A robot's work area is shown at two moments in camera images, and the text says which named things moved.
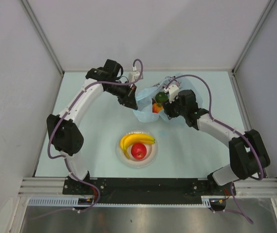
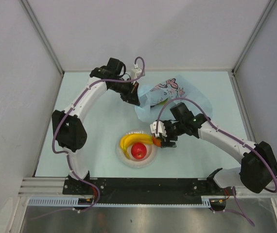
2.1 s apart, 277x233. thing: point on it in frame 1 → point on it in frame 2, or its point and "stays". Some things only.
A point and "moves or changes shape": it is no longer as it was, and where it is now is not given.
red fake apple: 138,151 stays
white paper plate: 152,149 stays
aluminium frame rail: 268,188 stays
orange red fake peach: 157,108 → 156,141
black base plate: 137,190 stays
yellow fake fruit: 128,139 stays
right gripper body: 176,108 → 172,133
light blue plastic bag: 145,97 moves or changes shape
